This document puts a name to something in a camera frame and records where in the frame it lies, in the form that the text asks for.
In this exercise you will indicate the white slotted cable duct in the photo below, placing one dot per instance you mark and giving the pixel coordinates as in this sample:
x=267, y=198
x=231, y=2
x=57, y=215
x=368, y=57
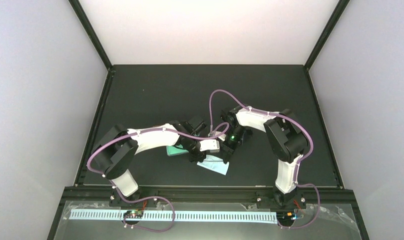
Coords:
x=177, y=216

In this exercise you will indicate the black frame post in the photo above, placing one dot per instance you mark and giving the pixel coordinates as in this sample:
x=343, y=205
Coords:
x=326, y=32
x=87, y=26

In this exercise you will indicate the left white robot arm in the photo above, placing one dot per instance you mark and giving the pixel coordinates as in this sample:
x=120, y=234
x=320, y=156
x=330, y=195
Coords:
x=116, y=149

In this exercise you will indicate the right small circuit board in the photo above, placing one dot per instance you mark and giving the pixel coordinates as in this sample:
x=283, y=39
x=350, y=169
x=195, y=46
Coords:
x=289, y=216

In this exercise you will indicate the left small circuit board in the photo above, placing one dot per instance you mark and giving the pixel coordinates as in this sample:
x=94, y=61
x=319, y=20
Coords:
x=133, y=214

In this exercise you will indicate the blue-grey glasses case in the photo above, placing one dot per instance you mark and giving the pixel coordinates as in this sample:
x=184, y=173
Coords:
x=175, y=150

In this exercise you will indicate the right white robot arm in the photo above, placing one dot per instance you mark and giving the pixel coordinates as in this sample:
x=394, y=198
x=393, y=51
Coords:
x=287, y=140

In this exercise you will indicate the black front frame rail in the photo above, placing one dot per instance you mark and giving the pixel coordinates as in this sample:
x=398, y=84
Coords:
x=241, y=195

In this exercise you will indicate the right black frame post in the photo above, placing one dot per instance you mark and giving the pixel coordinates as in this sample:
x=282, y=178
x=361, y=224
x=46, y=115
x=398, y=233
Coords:
x=326, y=32

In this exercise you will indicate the small circuit board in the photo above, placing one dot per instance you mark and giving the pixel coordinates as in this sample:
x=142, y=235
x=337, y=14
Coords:
x=289, y=216
x=133, y=214

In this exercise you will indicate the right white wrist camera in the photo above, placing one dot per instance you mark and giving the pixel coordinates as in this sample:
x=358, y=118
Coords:
x=218, y=135

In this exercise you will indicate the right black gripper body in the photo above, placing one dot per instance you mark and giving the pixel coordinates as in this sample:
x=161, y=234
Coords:
x=226, y=151

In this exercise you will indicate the left black frame post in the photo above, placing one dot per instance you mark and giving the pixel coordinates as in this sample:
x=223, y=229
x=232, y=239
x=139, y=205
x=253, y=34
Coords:
x=87, y=26

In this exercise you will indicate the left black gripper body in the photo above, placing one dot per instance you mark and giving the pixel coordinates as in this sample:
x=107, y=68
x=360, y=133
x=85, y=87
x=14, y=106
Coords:
x=193, y=158

